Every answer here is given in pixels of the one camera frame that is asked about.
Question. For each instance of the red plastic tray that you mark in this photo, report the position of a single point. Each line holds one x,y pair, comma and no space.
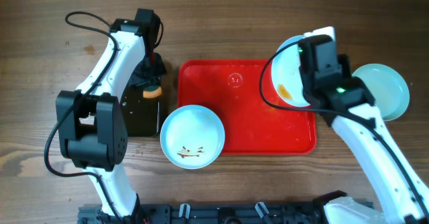
239,92

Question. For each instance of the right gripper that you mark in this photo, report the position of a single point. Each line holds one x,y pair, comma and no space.
343,61

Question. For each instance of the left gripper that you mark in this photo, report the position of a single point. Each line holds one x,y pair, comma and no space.
145,82

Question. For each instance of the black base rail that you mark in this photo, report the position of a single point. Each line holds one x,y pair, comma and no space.
287,213

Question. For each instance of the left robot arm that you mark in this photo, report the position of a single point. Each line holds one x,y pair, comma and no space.
90,124

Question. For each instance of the black water basin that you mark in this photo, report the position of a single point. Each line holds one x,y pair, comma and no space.
141,116

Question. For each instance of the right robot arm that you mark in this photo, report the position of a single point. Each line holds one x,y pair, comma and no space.
349,108

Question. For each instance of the green orange sponge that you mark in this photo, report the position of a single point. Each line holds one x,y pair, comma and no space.
152,92

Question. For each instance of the white plate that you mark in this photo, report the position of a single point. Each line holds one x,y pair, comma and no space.
390,90
192,137
285,74

